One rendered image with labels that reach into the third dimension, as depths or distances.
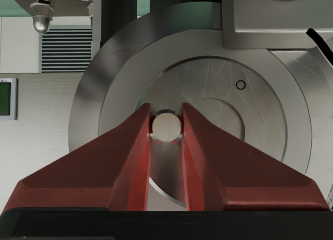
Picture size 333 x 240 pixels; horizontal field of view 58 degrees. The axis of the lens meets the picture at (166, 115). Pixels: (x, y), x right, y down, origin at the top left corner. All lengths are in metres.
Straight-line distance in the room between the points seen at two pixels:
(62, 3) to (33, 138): 0.23
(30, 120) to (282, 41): 0.45
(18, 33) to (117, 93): 3.16
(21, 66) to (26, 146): 2.69
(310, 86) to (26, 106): 0.45
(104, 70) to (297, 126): 0.11
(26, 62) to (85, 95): 3.03
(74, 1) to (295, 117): 0.43
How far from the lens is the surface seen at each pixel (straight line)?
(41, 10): 0.56
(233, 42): 0.16
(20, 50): 3.25
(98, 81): 0.17
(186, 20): 0.18
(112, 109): 0.16
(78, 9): 0.56
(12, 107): 0.55
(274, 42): 0.16
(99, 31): 0.18
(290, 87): 0.18
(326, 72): 0.20
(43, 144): 0.53
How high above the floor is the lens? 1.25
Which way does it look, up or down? 5 degrees down
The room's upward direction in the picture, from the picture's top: 179 degrees clockwise
